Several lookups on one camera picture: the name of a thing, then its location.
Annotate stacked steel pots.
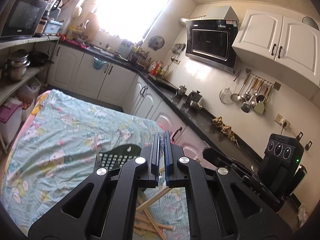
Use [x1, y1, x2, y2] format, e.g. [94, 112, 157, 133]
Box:
[6, 50, 31, 81]

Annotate steel teapot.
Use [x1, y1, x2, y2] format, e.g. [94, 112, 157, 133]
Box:
[186, 90, 203, 110]

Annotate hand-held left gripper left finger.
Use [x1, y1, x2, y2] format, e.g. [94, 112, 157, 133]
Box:
[28, 132, 160, 240]

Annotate teal knife block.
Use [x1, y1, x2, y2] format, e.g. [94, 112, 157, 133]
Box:
[119, 41, 134, 60]

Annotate black microwave oven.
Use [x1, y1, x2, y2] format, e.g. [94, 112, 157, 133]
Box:
[0, 0, 49, 39]

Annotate steel spoon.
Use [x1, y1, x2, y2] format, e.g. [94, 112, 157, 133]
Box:
[241, 79, 258, 100]

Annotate cartoon print tablecloth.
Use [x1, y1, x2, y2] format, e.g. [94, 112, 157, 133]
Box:
[0, 89, 208, 240]

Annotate black ladle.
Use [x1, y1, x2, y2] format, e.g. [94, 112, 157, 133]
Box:
[256, 82, 269, 104]

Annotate pink lidded storage box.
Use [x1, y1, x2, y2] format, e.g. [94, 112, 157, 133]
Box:
[0, 102, 23, 144]

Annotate pile of brown eggs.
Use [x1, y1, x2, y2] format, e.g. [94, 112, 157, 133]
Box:
[17, 94, 35, 110]

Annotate black frying pan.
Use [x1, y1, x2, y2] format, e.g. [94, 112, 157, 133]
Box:
[28, 51, 54, 67]

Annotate white wall cabinet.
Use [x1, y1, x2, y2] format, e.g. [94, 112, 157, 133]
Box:
[232, 9, 320, 87]

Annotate steel ladle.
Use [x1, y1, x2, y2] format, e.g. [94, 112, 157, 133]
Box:
[230, 76, 250, 102]

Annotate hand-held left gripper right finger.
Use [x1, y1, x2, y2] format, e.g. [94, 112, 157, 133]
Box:
[165, 131, 293, 240]

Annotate black range hood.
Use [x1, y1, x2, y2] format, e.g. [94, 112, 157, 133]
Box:
[179, 6, 239, 74]

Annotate black kitchen countertop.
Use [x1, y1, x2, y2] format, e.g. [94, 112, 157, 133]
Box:
[59, 39, 273, 170]

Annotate black cylindrical container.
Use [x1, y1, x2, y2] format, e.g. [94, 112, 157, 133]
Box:
[285, 165, 308, 198]

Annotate ginger roots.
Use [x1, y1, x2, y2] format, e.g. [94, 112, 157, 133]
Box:
[212, 116, 237, 143]

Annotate black air fryer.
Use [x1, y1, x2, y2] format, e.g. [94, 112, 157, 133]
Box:
[257, 133, 305, 195]

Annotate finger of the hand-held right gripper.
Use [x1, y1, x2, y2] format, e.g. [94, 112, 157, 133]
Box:
[202, 147, 252, 179]

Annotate black dish rack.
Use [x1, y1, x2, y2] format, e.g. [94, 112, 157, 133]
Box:
[131, 46, 150, 67]

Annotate blue plastic box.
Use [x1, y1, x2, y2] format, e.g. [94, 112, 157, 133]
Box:
[44, 19, 63, 35]

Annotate steel slotted spatula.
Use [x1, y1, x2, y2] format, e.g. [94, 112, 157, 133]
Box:
[240, 80, 260, 113]

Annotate small hanging kitchen tools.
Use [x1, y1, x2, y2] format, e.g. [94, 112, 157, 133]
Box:
[171, 43, 187, 63]

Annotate black induction cooktop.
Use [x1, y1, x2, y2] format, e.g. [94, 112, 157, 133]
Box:
[149, 74, 175, 86]

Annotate green plastic utensil basket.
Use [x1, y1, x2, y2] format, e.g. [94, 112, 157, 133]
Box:
[94, 144, 143, 178]

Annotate wall socket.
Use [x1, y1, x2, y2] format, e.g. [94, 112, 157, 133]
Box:
[274, 114, 291, 130]

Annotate kitchen window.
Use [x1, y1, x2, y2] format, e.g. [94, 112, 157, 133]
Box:
[94, 0, 179, 43]

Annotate row of condiment bottles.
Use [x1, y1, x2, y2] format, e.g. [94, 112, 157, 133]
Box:
[147, 60, 170, 77]

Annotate white base cabinets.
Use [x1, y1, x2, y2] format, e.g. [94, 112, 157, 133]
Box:
[49, 42, 208, 155]

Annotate utensil hook rail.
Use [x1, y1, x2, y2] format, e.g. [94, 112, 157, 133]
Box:
[245, 68, 282, 90]

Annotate black blender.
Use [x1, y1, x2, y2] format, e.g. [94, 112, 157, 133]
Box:
[34, 0, 63, 37]

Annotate pile of bamboo chopsticks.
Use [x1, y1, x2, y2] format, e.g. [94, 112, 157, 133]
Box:
[134, 186, 187, 240]

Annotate metal shelf rack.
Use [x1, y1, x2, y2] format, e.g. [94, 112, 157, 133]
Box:
[0, 35, 60, 153]

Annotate blue hanging bin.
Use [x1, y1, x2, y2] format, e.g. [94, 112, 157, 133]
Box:
[93, 56, 107, 70]

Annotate wire mesh strainer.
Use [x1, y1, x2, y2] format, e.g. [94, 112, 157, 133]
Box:
[219, 70, 242, 104]

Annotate green spatula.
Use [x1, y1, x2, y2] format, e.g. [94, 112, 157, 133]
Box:
[254, 85, 273, 115]

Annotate small wall fan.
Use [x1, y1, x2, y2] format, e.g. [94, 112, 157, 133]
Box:
[148, 35, 165, 50]

